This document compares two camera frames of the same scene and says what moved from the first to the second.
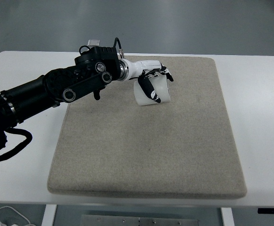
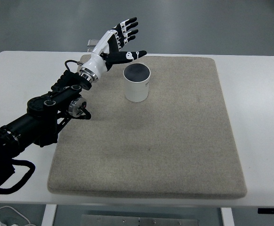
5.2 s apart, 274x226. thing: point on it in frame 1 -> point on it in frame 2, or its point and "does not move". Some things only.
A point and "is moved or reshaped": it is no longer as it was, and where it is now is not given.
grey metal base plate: x=87 y=220 does not move
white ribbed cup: x=160 y=85 is moved or reshaped
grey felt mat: x=185 y=148 does not move
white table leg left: x=49 y=215 does not move
